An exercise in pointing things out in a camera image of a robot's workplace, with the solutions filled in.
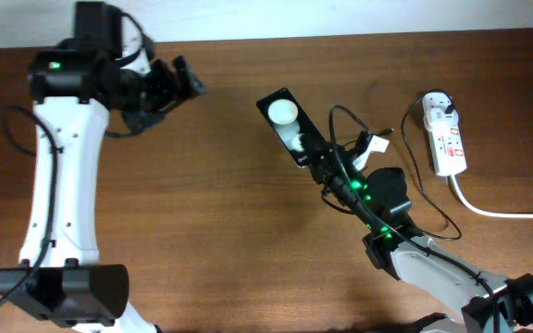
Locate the black smartphone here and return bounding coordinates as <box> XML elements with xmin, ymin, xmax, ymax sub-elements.
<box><xmin>256</xmin><ymin>88</ymin><xmax>326</xmax><ymax>168</ymax></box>

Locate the black USB charging cable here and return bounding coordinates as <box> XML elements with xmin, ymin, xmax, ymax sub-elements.
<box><xmin>319</xmin><ymin>88</ymin><xmax>463</xmax><ymax>241</ymax></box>

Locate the white power strip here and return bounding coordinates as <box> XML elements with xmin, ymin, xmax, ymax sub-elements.
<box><xmin>428</xmin><ymin>126</ymin><xmax>467</xmax><ymax>177</ymax></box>

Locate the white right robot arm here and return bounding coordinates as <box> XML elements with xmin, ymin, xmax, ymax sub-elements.
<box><xmin>302</xmin><ymin>139</ymin><xmax>533</xmax><ymax>332</ymax></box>

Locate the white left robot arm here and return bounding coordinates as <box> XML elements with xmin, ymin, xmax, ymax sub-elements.
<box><xmin>0</xmin><ymin>1</ymin><xmax>206</xmax><ymax>332</ymax></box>

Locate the white wall charger adapter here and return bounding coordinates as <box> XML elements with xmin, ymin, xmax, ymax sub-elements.
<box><xmin>422</xmin><ymin>92</ymin><xmax>459</xmax><ymax>131</ymax></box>

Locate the white power strip cord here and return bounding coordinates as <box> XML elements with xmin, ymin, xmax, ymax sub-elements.
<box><xmin>447</xmin><ymin>174</ymin><xmax>533</xmax><ymax>221</ymax></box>

